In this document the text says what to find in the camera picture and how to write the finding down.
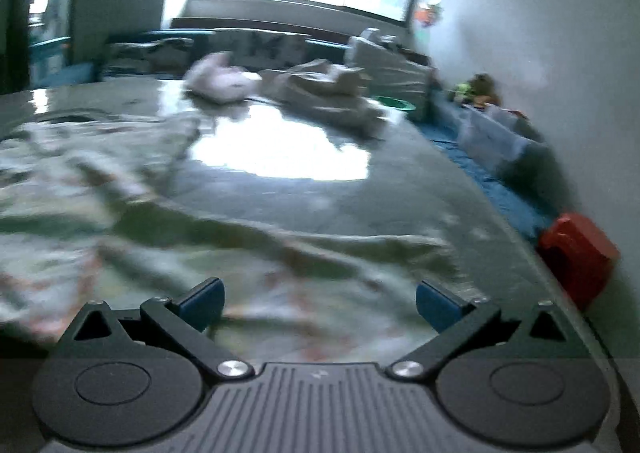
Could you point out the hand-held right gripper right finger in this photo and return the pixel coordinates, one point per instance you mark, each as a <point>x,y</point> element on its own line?
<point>440,305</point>

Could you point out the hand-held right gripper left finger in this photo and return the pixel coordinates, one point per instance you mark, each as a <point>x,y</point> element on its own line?
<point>202,303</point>

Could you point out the pale green floral garment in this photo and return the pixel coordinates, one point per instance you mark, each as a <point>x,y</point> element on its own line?
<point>150,233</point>

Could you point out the red box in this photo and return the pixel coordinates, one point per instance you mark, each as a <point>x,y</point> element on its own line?
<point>575,253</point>

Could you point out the clear plastic storage box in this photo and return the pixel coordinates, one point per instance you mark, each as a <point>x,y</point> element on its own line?
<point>495,138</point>

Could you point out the green bowl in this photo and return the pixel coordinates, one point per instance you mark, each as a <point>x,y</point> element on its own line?
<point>397,104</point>

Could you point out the folded pink garment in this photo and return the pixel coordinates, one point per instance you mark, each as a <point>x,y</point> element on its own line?
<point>220,80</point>

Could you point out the brown teddy bear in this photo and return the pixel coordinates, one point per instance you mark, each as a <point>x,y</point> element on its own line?
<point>480,85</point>

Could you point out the round black induction hob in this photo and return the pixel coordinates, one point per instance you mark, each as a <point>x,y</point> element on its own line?
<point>75,117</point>

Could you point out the pale green pillow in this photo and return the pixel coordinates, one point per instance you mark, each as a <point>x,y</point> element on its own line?
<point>390,68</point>

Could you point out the cream garment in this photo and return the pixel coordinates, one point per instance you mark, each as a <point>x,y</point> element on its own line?
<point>320,88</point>

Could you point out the butterfly print cushion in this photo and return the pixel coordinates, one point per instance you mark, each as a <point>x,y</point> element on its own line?
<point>260,48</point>
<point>150,58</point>

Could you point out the black white plush toy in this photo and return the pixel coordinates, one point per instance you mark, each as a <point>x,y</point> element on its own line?
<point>372,35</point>

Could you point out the teal table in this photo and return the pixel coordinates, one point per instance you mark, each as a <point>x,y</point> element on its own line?
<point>50,58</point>

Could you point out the colourful pinwheel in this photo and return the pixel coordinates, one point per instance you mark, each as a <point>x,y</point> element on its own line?
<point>427,13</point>

